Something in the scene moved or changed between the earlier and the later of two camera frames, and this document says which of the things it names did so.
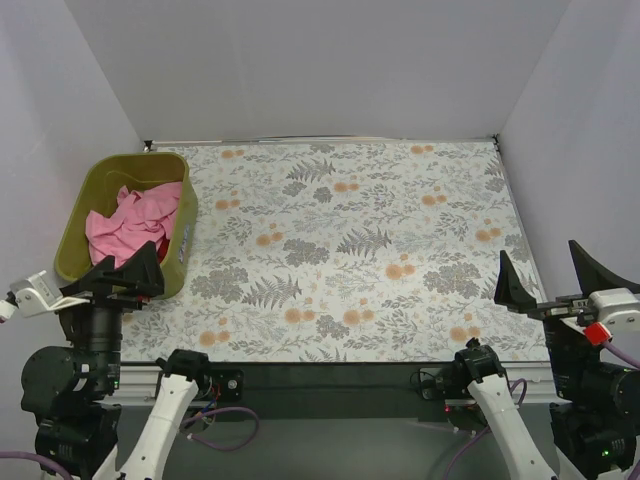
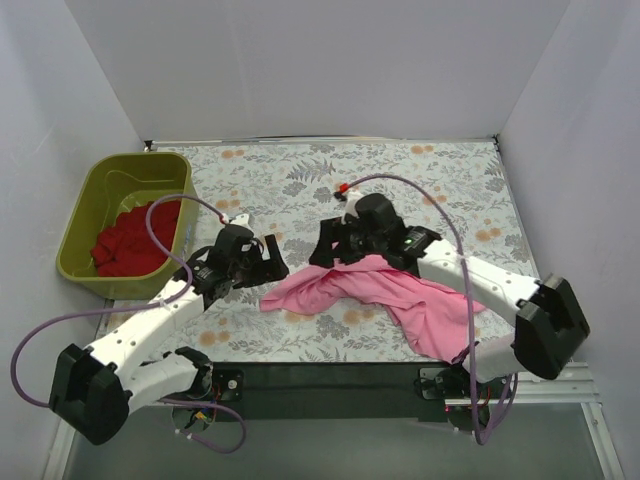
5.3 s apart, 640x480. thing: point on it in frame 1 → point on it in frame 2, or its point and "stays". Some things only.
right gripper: (556, 308) → (338, 244)
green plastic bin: (98, 191) stays
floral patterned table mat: (344, 250) stays
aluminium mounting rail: (337, 384) stays
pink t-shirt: (147, 215) → (412, 305)
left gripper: (106, 300) → (261, 263)
